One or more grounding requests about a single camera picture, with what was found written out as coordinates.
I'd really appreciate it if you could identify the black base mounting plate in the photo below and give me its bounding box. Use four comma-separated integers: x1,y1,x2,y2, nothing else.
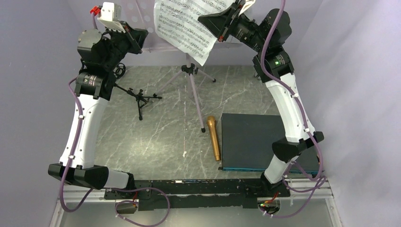
104,178,290,211

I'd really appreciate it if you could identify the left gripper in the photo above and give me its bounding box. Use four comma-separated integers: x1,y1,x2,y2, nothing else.
102,21,149,71

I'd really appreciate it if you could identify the lilac music stand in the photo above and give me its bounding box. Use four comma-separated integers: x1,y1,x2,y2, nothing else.
121,0,241,132

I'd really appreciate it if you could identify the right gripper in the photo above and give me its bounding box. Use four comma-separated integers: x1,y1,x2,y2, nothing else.
199,0,269,53

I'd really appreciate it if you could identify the dark blue flat box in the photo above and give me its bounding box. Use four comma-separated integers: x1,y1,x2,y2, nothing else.
220,113,319,175

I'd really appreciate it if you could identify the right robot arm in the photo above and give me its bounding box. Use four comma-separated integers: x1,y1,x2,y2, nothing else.
197,0,324,196

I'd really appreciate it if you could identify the aluminium frame rail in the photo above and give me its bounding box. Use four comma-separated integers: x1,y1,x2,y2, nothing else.
63,178,333,203

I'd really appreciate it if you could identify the gold microphone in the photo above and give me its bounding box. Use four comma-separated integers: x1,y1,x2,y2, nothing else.
207,116,221,161

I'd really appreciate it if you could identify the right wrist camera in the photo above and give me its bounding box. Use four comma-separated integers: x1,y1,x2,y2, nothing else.
239,0,256,15

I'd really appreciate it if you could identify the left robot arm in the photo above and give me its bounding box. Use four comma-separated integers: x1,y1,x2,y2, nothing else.
48,22,148,199

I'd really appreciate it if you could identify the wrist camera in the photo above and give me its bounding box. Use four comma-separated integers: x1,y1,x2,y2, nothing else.
89,2,125,33
239,0,256,15

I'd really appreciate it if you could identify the sheet music page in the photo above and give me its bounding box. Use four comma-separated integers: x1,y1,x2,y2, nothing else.
154,0,234,66

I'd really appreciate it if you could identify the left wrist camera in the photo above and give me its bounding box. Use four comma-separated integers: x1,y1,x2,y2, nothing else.
89,2,125,33

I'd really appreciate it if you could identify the black microphone stand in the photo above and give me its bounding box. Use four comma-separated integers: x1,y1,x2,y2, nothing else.
113,63,162,121

